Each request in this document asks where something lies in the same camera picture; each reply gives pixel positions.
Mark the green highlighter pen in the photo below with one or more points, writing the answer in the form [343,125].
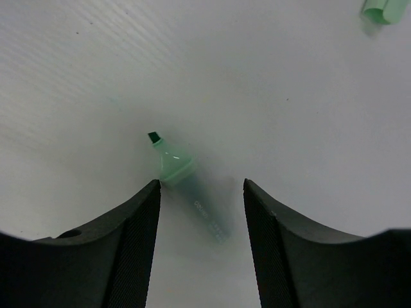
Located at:
[179,174]

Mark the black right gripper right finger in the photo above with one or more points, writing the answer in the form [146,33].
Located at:
[301,263]

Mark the green highlighter cap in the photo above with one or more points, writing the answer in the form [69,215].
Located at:
[385,12]

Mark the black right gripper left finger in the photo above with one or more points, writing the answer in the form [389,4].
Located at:
[104,263]

